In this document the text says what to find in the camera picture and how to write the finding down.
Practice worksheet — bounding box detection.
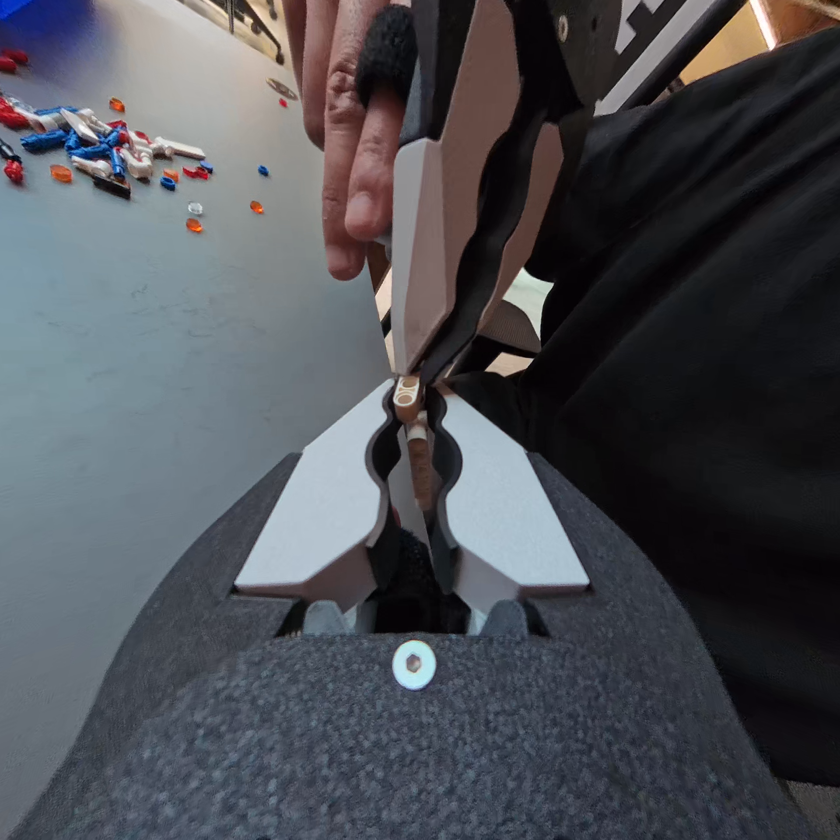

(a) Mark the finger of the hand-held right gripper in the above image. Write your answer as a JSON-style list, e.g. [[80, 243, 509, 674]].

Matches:
[[391, 0, 524, 376], [420, 120, 567, 386]]

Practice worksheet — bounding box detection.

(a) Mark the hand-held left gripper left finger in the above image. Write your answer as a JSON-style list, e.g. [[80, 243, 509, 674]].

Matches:
[[234, 375, 403, 609]]

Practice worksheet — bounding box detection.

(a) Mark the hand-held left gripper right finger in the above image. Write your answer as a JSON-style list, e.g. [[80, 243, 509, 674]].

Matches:
[[430, 381, 592, 609]]

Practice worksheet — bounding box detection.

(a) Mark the white short lego beam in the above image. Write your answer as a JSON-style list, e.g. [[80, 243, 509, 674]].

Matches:
[[406, 420, 438, 514]]

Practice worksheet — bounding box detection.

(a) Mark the small white lego connector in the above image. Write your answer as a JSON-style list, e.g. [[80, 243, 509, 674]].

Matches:
[[392, 374, 423, 421]]

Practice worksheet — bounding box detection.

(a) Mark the pile of small lego pieces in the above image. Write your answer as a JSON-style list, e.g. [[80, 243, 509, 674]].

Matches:
[[0, 46, 291, 235]]

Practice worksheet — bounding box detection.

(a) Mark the person's right hand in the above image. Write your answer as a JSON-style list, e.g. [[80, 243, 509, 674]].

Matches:
[[282, 0, 421, 283]]

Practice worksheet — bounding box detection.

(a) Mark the black framed marker sign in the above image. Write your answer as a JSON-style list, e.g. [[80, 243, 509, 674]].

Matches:
[[591, 0, 750, 120]]

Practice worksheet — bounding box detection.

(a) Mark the person's black shirt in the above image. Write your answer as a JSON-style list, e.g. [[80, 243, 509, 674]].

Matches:
[[453, 26, 840, 790]]

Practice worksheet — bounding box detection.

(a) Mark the blue plastic bin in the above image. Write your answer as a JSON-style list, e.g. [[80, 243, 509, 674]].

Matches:
[[0, 0, 93, 22]]

